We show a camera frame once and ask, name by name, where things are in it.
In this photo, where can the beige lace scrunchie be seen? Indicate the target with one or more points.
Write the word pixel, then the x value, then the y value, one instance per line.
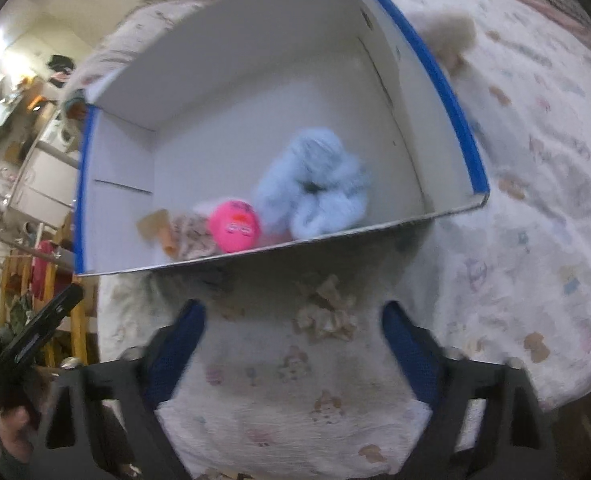
pixel 189 238

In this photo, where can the cream lace scrunchie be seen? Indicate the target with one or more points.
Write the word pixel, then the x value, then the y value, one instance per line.
pixel 325 312

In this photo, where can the white kitchen cabinet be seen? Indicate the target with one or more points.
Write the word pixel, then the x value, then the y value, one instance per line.
pixel 45 189

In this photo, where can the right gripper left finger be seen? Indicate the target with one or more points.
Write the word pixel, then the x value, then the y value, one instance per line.
pixel 101 421

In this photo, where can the white washing machine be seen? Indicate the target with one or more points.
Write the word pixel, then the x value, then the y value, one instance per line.
pixel 58 137

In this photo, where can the person's left hand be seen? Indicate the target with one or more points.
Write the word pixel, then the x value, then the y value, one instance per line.
pixel 14 426

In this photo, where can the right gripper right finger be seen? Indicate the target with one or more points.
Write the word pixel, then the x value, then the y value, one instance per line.
pixel 485 420

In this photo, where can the pink round toy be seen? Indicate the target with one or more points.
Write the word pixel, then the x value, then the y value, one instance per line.
pixel 234 226

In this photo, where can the light blue fluffy scrunchie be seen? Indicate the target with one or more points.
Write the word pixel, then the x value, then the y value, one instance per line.
pixel 313 188

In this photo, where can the patterned white bed sheet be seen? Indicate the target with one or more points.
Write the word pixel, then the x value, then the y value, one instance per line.
pixel 509 280

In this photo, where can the blue white cardboard box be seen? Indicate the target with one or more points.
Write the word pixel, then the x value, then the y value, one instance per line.
pixel 204 111

